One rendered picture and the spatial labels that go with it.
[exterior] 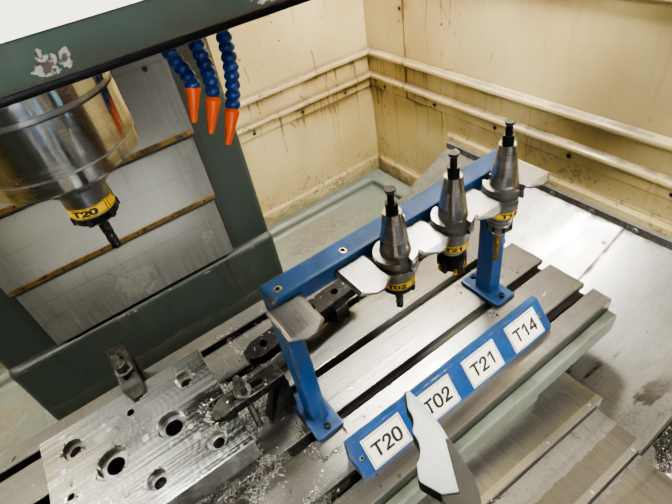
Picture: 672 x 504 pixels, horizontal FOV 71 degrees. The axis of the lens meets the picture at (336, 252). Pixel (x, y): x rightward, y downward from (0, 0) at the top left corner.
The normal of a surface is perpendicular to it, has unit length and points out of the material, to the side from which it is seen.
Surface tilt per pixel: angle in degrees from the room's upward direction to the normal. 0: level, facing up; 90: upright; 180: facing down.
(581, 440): 8
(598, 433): 8
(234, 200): 90
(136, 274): 89
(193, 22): 90
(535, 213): 24
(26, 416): 0
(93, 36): 90
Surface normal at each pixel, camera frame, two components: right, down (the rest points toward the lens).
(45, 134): 0.56, 0.49
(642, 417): -0.47, -0.48
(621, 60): -0.81, 0.48
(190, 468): -0.15, -0.73
